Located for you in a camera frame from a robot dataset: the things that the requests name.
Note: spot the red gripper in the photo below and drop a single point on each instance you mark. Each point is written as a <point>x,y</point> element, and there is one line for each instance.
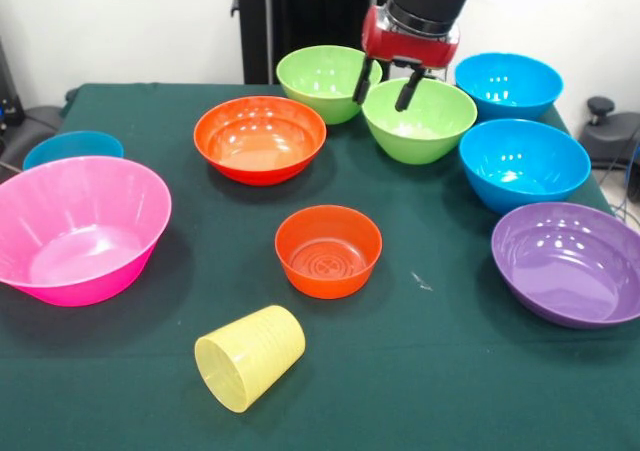
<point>410,46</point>

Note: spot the green bowl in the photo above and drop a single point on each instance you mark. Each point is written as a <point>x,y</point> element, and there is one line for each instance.
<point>425,131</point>
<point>320,81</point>

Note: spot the small orange bowl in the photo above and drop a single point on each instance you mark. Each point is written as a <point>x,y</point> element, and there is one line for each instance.
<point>327,281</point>

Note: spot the yellow plastic cup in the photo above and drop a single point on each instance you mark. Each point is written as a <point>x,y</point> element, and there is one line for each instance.
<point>255,356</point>

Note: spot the large pink bowl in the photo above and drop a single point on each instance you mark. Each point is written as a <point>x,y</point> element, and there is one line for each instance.
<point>75,231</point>

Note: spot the large blue bowl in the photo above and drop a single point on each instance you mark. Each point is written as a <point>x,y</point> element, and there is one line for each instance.
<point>505,86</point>
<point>520,161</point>

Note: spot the large orange-red bowl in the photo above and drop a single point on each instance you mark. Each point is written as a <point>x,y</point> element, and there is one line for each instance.
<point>260,141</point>

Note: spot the black stand with knob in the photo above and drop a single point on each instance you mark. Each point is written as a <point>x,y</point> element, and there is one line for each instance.
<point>615,131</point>

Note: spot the purple bowl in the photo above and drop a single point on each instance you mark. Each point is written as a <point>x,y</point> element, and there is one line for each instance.
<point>565,266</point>

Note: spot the dark green tablecloth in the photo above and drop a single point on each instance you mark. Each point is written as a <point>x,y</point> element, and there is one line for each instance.
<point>320,396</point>

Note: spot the small blue bowl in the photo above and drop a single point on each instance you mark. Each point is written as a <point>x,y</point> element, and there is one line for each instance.
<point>70,146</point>

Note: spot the black equipment box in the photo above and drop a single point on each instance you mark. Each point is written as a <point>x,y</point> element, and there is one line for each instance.
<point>7,106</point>

